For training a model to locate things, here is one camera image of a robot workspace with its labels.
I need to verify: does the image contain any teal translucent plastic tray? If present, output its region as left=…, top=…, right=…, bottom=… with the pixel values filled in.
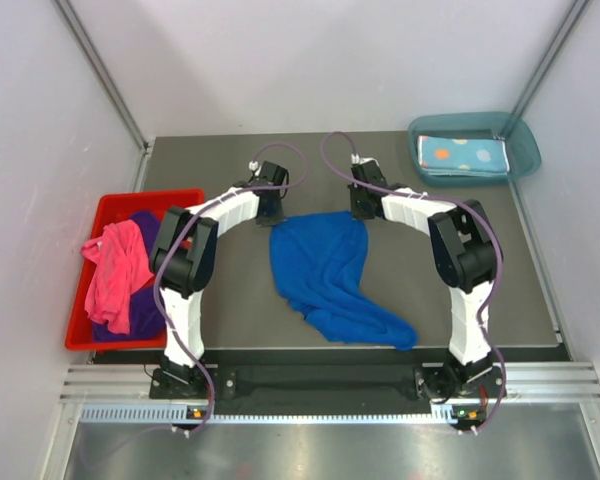
left=407, top=112, right=542, bottom=188

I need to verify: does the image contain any white slotted cable duct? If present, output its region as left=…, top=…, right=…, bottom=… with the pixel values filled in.
left=80, top=403, right=480, bottom=426

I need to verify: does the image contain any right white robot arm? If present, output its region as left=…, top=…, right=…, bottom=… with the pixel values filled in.
left=349, top=154, right=497, bottom=384

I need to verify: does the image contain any aluminium front rail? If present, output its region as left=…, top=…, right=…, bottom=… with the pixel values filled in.
left=60, top=362, right=600, bottom=403

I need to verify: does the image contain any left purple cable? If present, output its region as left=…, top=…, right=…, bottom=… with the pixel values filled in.
left=152, top=141, right=310, bottom=435

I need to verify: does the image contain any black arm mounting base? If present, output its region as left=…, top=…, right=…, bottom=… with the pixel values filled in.
left=148, top=362, right=506, bottom=416

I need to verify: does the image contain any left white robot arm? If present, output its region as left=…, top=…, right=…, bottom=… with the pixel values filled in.
left=149, top=161, right=290, bottom=385

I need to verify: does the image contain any pink towel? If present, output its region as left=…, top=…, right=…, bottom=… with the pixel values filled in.
left=81, top=220, right=152, bottom=335

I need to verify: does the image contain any aluminium frame post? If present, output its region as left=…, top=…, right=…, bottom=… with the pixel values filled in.
left=49, top=0, right=151, bottom=156
left=511, top=0, right=593, bottom=118

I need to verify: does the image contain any purple towel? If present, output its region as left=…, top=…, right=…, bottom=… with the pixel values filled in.
left=94, top=211, right=164, bottom=341

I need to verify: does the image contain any light blue polka-dot towel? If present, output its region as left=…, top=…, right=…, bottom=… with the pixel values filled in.
left=416, top=135, right=510, bottom=178

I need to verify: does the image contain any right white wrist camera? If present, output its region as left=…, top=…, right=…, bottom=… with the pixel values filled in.
left=351, top=154, right=379, bottom=166

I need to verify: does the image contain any red plastic bin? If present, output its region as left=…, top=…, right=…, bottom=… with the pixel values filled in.
left=65, top=188, right=205, bottom=351

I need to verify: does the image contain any right aluminium frame post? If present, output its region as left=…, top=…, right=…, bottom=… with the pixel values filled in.
left=511, top=0, right=593, bottom=118

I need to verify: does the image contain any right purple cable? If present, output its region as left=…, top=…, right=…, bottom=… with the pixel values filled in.
left=320, top=130, right=507, bottom=435

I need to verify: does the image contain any purple cable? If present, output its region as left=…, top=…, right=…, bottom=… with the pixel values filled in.
left=320, top=130, right=507, bottom=435
left=152, top=141, right=310, bottom=435

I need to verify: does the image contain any left aluminium frame post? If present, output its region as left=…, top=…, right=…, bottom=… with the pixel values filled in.
left=49, top=0, right=151, bottom=156

